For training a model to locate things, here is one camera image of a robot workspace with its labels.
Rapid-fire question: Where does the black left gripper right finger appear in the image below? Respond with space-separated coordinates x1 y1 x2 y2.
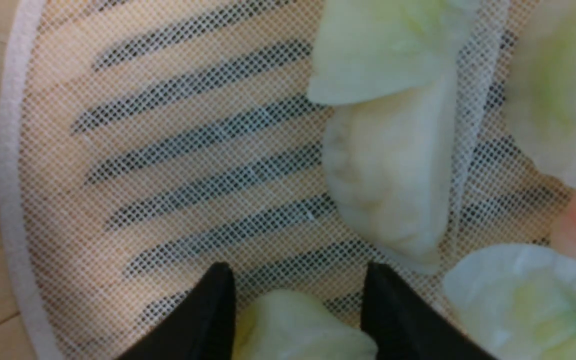
360 262 494 360

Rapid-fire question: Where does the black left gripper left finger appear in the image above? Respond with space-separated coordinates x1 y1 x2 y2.
119 262 237 360

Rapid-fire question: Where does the pale green steamed dumpling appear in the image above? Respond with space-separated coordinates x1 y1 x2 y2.
442 243 576 360

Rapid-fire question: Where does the light green steamed dumpling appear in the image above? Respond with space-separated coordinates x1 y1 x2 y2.
504 0 576 189

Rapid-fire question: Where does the green dumpling centre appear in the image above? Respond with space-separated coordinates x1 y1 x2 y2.
322 69 458 275

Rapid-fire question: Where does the white dumpling middle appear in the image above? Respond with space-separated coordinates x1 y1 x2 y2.
306 0 481 106

